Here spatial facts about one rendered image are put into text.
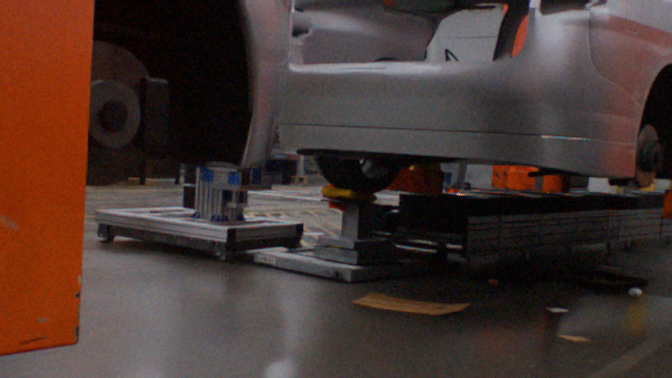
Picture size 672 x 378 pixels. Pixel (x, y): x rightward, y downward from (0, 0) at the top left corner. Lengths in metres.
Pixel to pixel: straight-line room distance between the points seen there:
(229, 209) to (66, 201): 4.90
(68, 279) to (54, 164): 0.16
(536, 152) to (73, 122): 2.74
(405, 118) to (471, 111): 0.36
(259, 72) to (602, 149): 2.00
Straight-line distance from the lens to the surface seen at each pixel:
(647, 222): 8.48
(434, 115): 3.87
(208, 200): 6.06
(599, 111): 3.77
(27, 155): 1.15
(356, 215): 5.40
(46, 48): 1.17
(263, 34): 2.18
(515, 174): 7.57
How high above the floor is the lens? 0.82
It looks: 3 degrees down
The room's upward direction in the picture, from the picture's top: 4 degrees clockwise
